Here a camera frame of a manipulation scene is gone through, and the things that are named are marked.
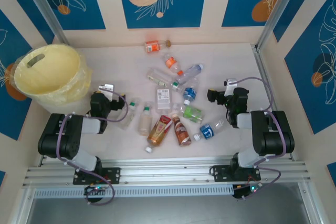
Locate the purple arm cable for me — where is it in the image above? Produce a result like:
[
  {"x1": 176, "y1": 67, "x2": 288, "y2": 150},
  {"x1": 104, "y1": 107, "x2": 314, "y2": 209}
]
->
[
  {"x1": 234, "y1": 77, "x2": 287, "y2": 201},
  {"x1": 57, "y1": 90, "x2": 130, "y2": 207}
]

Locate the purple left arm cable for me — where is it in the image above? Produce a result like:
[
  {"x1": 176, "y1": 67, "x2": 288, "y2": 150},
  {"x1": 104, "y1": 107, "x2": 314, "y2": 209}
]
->
[{"x1": 57, "y1": 90, "x2": 130, "y2": 207}]

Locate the grey slotted cable duct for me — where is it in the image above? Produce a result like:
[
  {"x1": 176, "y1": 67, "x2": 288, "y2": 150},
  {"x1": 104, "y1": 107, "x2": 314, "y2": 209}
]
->
[{"x1": 33, "y1": 184, "x2": 235, "y2": 199}]

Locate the yellow plastic bin liner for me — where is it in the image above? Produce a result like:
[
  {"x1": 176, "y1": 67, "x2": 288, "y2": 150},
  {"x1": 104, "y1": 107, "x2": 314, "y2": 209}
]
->
[{"x1": 5, "y1": 44, "x2": 94, "y2": 104}]

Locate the long blue label water bottle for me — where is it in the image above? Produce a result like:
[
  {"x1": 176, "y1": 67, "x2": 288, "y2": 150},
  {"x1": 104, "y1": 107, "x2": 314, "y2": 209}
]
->
[{"x1": 193, "y1": 119, "x2": 226, "y2": 141}]

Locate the short blue label water bottle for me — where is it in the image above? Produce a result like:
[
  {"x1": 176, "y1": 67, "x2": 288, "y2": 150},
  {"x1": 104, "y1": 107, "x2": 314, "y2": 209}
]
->
[{"x1": 182, "y1": 78, "x2": 198, "y2": 105}]

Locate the clear bottle green white label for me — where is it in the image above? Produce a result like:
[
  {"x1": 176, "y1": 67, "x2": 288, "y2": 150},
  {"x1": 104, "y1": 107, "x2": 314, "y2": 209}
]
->
[{"x1": 146, "y1": 67, "x2": 184, "y2": 93}]

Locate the slim clear bottle green cap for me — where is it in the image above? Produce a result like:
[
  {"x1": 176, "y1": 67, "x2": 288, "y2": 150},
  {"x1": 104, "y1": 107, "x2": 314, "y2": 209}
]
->
[{"x1": 116, "y1": 100, "x2": 139, "y2": 130}]

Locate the aluminium frame post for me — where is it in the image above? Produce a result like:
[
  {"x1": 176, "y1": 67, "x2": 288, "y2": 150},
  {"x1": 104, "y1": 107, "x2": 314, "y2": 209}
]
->
[
  {"x1": 256, "y1": 0, "x2": 302, "y2": 51},
  {"x1": 18, "y1": 0, "x2": 70, "y2": 47}
]

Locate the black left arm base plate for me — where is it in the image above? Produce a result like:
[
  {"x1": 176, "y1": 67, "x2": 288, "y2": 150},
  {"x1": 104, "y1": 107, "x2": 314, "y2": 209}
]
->
[{"x1": 72, "y1": 167, "x2": 122, "y2": 185}]

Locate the white plastic bin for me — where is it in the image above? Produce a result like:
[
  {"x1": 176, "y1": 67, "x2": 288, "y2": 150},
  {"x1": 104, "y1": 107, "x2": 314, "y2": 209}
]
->
[{"x1": 13, "y1": 44, "x2": 92, "y2": 116}]

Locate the red label tea bottle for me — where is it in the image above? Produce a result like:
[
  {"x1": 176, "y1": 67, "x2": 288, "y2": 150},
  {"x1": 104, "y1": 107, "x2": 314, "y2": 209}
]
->
[{"x1": 145, "y1": 114, "x2": 173, "y2": 154}]

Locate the orange label bottle brown cap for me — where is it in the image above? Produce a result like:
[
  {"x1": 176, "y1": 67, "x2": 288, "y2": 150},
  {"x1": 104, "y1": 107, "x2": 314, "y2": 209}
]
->
[{"x1": 144, "y1": 39, "x2": 172, "y2": 54}]

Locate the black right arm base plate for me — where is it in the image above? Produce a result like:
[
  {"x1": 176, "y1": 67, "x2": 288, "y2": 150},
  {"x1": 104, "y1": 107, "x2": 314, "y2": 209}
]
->
[{"x1": 211, "y1": 164, "x2": 262, "y2": 183}]

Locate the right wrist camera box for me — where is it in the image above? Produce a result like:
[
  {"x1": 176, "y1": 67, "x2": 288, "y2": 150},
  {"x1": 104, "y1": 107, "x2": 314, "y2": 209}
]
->
[{"x1": 223, "y1": 78, "x2": 239, "y2": 97}]

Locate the clear water bottle blue cap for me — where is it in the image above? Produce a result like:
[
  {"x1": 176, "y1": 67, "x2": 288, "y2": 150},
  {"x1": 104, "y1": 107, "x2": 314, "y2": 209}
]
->
[{"x1": 175, "y1": 63, "x2": 205, "y2": 86}]

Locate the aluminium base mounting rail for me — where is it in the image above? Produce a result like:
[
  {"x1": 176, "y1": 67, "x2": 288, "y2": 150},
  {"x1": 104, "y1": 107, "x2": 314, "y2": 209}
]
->
[{"x1": 22, "y1": 155, "x2": 312, "y2": 189}]

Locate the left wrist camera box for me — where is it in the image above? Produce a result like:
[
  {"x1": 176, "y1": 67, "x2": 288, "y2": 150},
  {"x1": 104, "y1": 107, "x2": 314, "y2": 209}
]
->
[{"x1": 98, "y1": 83, "x2": 116, "y2": 102}]

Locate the square clear bottle white label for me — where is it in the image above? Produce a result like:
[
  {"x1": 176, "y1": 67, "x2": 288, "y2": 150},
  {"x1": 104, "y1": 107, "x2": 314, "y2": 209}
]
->
[{"x1": 156, "y1": 87, "x2": 172, "y2": 116}]

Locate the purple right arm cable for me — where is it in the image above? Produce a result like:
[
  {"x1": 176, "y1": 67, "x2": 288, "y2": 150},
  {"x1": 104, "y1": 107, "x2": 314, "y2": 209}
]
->
[{"x1": 234, "y1": 77, "x2": 287, "y2": 201}]

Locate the brown chocolate drink bottle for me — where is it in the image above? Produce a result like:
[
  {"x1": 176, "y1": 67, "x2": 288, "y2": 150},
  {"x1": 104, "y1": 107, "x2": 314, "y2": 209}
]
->
[{"x1": 171, "y1": 113, "x2": 192, "y2": 147}]

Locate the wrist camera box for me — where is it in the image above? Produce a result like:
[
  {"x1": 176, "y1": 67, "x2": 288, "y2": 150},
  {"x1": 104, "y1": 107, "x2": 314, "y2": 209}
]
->
[
  {"x1": 98, "y1": 83, "x2": 116, "y2": 102},
  {"x1": 223, "y1": 78, "x2": 239, "y2": 97}
]

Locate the beige drink bottle green cap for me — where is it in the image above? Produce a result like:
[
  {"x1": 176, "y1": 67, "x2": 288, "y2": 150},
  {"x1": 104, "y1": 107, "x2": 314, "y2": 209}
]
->
[{"x1": 138, "y1": 106, "x2": 154, "y2": 136}]

